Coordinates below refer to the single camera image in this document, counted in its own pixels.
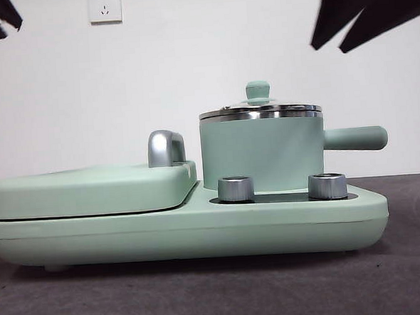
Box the glass lid with green knob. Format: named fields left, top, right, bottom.
left=196, top=76, right=323, bottom=122

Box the mint green breakfast machine base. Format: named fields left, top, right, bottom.
left=0, top=170, right=392, bottom=277

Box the white wall socket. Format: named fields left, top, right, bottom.
left=88, top=0, right=123, bottom=25

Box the silver control knob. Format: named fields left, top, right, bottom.
left=307, top=172, right=349, bottom=201
left=217, top=175, right=256, bottom=204

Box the mint green pot with handle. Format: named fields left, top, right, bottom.
left=198, top=103, right=392, bottom=198

